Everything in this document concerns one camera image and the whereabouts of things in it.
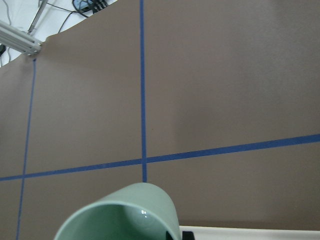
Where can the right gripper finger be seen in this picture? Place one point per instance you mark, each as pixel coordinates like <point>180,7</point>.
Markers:
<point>186,235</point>

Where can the green cup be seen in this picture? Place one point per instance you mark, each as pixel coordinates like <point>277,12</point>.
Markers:
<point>140,211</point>

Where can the cream tray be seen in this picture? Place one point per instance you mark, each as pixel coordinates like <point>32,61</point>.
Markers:
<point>225,233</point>

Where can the orange terminal board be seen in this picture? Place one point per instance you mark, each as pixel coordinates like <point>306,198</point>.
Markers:
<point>83,6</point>

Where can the aluminium frame post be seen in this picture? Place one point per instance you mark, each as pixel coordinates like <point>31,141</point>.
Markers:
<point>18,40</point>

